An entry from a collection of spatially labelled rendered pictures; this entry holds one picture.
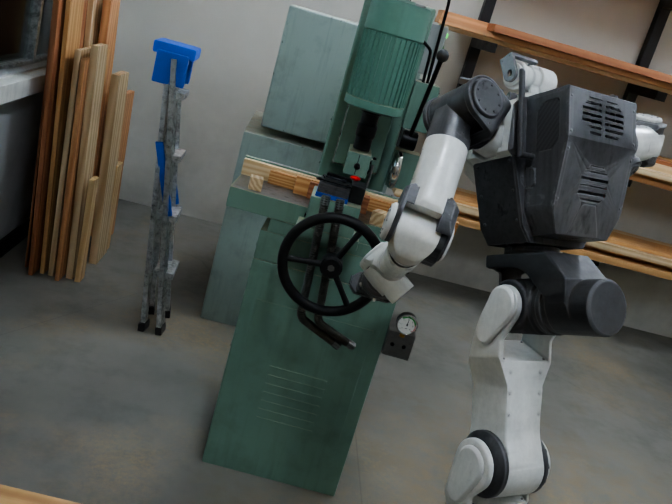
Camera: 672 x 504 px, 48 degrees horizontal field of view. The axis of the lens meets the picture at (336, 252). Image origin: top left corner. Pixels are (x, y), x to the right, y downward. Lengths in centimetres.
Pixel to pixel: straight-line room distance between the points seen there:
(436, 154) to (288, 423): 119
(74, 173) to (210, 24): 156
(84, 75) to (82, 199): 55
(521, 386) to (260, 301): 88
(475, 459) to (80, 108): 230
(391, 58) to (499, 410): 101
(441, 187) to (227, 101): 330
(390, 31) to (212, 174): 275
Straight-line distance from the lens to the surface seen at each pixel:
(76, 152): 341
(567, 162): 153
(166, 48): 296
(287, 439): 243
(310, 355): 228
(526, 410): 170
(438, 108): 157
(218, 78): 464
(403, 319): 217
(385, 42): 215
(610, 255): 470
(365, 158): 222
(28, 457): 244
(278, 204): 214
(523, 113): 157
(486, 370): 168
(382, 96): 216
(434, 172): 145
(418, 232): 143
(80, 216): 351
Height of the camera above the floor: 143
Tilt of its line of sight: 17 degrees down
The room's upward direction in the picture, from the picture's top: 16 degrees clockwise
